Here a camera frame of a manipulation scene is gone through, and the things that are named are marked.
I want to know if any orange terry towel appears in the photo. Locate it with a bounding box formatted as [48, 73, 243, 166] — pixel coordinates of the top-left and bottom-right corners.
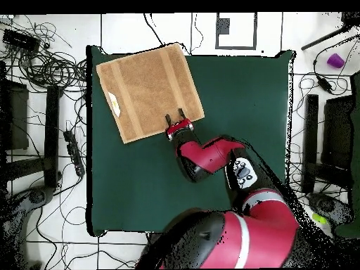
[95, 42, 205, 145]

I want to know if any dark green table cloth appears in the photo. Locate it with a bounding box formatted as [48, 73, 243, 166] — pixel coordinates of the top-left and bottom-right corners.
[86, 45, 296, 237]

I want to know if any black power strip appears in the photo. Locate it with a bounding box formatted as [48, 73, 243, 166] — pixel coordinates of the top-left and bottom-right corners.
[63, 129, 86, 177]

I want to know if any black stand bar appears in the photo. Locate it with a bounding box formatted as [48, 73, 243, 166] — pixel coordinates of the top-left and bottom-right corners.
[301, 94, 319, 194]
[44, 84, 61, 188]

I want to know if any black power adapter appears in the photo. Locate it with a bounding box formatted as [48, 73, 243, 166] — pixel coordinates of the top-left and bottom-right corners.
[315, 73, 335, 94]

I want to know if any black panel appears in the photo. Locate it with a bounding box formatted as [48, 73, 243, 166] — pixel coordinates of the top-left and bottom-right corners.
[321, 94, 356, 171]
[0, 79, 30, 150]

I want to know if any black rod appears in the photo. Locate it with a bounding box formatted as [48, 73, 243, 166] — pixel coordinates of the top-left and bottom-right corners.
[300, 22, 355, 52]

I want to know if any purple cup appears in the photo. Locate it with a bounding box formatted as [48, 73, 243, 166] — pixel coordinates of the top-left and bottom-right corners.
[326, 53, 346, 70]

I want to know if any lime green object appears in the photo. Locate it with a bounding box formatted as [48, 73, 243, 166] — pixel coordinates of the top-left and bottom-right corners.
[311, 212, 329, 226]

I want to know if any black electronics box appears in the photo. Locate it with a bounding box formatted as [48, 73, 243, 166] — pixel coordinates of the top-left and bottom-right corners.
[1, 28, 42, 53]

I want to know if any black square floor frame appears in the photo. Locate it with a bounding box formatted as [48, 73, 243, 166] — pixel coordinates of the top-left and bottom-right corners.
[215, 12, 258, 51]

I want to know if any black cable tangle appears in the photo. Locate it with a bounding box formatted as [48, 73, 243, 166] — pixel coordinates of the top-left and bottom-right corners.
[0, 22, 88, 91]

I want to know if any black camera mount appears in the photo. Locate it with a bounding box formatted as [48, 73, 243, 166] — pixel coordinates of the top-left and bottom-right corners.
[0, 185, 56, 268]
[306, 191, 354, 226]

